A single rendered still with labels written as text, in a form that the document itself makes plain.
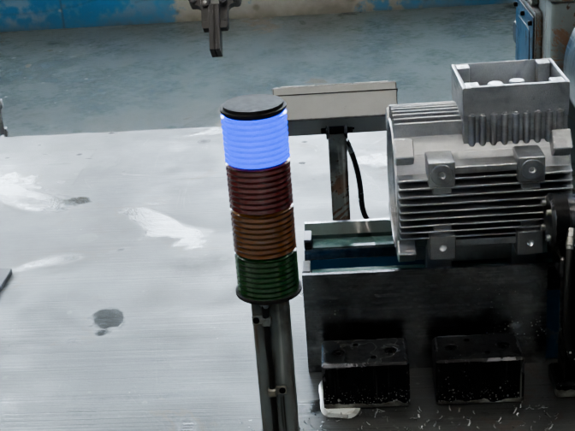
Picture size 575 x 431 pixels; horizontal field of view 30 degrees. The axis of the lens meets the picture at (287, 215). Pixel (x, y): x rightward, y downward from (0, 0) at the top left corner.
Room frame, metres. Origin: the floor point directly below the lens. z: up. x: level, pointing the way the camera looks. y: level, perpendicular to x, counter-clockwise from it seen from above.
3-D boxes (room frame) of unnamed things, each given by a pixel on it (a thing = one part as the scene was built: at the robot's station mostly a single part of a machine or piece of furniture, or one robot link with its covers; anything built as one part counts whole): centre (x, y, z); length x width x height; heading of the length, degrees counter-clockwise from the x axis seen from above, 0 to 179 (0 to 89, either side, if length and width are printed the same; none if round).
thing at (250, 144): (0.92, 0.02, 1.19); 0.06 x 0.06 x 0.04
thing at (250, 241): (0.92, 0.02, 1.10); 0.06 x 0.06 x 0.04
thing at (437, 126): (1.21, -0.23, 1.02); 0.20 x 0.19 x 0.19; 88
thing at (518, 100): (1.21, -0.27, 1.11); 0.12 x 0.11 x 0.07; 88
